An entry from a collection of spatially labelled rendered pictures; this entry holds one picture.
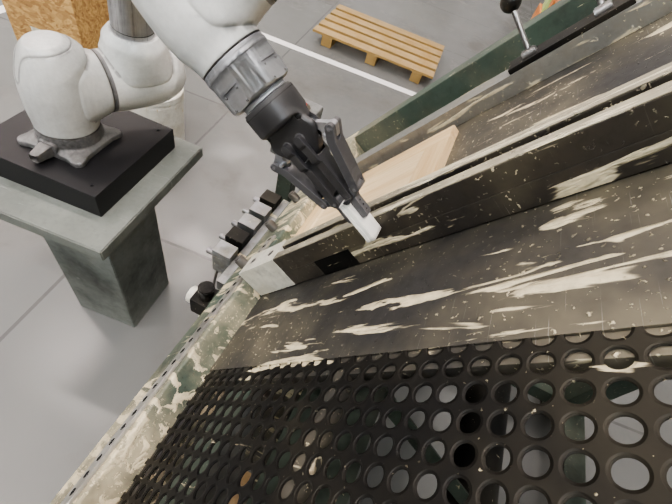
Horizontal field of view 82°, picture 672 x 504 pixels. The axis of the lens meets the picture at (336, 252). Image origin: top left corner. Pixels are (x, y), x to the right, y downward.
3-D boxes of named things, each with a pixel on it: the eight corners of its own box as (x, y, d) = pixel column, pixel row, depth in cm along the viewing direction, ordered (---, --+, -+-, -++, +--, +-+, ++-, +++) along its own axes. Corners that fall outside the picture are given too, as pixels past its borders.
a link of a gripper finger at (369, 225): (350, 193, 55) (353, 191, 55) (378, 229, 58) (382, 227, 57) (342, 205, 54) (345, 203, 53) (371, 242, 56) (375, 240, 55)
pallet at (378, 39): (442, 57, 408) (447, 47, 399) (427, 90, 354) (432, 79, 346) (338, 13, 414) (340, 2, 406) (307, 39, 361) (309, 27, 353)
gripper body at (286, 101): (230, 127, 49) (279, 183, 52) (268, 90, 43) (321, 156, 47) (261, 102, 54) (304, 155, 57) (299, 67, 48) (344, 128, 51)
